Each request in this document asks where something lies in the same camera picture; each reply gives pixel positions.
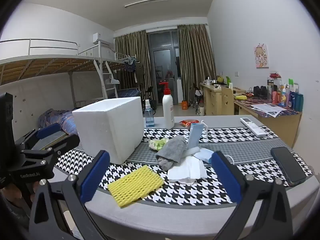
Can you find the ceiling tube light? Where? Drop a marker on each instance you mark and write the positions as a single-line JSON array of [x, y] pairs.
[[141, 2]]

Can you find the cartoon girl wall picture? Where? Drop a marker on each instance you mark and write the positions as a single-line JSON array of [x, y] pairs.
[[261, 56]]

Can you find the white tissue paper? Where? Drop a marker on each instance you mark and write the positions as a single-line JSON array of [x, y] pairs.
[[188, 171]]

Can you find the wooden desk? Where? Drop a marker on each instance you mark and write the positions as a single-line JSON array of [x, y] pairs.
[[285, 125]]

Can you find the yellow foam mesh sleeve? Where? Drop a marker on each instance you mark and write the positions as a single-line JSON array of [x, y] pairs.
[[137, 184]]

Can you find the black headphones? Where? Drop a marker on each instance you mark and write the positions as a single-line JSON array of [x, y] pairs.
[[260, 92]]

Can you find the wooden smiley chair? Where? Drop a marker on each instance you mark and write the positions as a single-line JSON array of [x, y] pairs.
[[227, 107]]

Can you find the orange bag on floor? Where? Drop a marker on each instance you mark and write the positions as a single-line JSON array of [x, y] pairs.
[[184, 105]]

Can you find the left brown curtain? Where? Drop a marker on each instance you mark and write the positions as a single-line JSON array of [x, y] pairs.
[[133, 50]]

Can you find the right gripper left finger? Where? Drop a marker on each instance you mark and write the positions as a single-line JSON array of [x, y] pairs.
[[80, 189]]

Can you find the black folding chair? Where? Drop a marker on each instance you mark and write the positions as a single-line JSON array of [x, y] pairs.
[[149, 95]]

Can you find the person's left hand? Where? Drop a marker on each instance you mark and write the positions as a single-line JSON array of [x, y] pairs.
[[14, 195]]

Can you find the papers on desk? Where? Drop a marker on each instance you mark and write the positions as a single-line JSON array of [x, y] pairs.
[[268, 109]]

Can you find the blue face masks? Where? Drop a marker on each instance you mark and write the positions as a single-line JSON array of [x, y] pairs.
[[193, 147]]

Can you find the right brown curtain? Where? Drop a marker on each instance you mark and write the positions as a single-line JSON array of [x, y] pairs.
[[196, 56]]

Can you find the white air conditioner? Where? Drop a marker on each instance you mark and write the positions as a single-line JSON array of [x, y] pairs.
[[97, 38]]

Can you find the black smartphone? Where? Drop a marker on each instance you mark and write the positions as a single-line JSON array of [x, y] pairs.
[[291, 169]]

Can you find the glass balcony door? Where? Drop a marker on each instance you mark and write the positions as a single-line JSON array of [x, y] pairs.
[[165, 62]]

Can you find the brown curtain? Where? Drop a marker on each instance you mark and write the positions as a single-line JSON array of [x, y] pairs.
[[196, 56], [133, 50]]

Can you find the grey cloth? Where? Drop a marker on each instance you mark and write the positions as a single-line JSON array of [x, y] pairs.
[[171, 153]]

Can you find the white pump lotion bottle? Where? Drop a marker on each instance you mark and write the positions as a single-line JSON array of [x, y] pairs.
[[168, 108]]

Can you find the yellow banana toy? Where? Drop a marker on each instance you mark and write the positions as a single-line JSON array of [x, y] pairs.
[[240, 97]]

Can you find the white remote control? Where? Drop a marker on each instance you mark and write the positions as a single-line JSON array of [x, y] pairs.
[[256, 130]]

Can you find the green tissue packet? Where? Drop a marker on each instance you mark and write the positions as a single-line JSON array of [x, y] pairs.
[[157, 145]]

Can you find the toiletry bottles group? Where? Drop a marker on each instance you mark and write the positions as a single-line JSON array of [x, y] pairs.
[[284, 94]]

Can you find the houndstooth table cloth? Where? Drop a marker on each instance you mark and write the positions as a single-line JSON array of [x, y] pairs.
[[252, 155]]

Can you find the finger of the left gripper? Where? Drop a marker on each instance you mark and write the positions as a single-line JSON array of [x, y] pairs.
[[28, 141], [62, 146]]

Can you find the green spray bottle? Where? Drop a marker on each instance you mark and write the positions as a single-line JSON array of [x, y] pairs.
[[228, 81]]

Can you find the metal bunk bed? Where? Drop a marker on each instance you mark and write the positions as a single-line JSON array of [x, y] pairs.
[[49, 56]]

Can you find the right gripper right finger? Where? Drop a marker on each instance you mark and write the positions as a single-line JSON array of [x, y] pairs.
[[244, 190]]

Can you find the red snack packet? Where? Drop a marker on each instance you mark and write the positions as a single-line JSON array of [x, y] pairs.
[[188, 122]]

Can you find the white foam box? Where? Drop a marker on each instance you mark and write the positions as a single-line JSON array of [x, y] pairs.
[[114, 125]]

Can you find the blue plaid quilt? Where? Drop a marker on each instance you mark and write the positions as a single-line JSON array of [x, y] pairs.
[[64, 118]]

